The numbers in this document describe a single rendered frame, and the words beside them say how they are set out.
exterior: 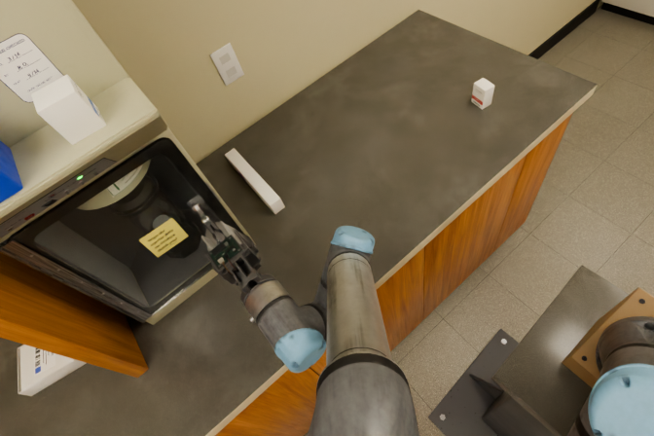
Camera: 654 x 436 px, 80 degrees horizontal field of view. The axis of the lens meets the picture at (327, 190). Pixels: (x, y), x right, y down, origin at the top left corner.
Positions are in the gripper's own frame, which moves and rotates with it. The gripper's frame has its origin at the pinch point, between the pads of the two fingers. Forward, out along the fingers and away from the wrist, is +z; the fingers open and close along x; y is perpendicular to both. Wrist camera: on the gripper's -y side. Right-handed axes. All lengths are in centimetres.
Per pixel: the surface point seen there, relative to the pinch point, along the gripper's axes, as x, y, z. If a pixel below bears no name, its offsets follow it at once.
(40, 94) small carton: 3.3, 42.7, 0.1
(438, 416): -15, -114, -50
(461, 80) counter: -87, -24, 5
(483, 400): -32, -114, -58
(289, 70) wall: -50, -15, 47
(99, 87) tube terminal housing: -2.4, 37.1, 4.7
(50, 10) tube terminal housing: -4.3, 48.4, 4.7
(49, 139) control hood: 7.1, 36.9, 0.9
